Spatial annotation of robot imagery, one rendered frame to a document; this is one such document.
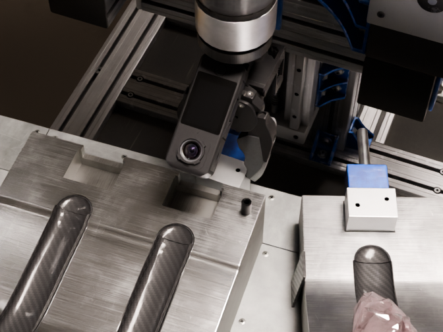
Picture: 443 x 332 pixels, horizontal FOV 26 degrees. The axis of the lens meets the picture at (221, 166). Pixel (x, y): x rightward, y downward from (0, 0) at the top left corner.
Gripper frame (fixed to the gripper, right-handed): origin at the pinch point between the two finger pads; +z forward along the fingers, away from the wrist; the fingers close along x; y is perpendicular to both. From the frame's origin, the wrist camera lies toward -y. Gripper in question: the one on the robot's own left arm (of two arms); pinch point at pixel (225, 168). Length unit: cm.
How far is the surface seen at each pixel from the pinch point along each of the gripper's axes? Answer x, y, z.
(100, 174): 11.5, -6.9, -1.7
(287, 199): -6.7, 1.8, 4.6
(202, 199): 0.2, -5.7, -1.7
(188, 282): -2.9, -16.4, -4.0
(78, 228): 9.7, -14.9, -3.7
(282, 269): -9.4, -6.7, 4.6
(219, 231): -3.6, -10.2, -4.4
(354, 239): -15.8, -3.7, -0.9
